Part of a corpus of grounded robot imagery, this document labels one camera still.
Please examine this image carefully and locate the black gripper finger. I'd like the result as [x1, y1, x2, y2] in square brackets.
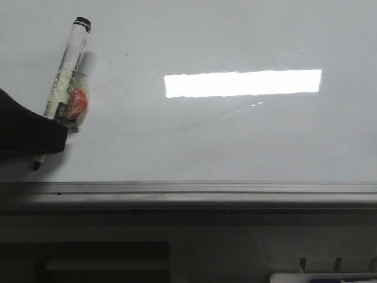
[1, 90, 68, 162]

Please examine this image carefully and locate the red magnet taped to marker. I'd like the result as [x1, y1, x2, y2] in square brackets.
[61, 72, 89, 133]

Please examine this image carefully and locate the white black whiteboard marker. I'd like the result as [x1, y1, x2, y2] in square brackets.
[32, 17, 92, 171]

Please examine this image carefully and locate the white marker tray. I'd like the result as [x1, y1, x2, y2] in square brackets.
[269, 272, 376, 283]

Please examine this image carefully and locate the white whiteboard with aluminium frame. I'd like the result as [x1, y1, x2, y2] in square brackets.
[1, 1, 376, 211]

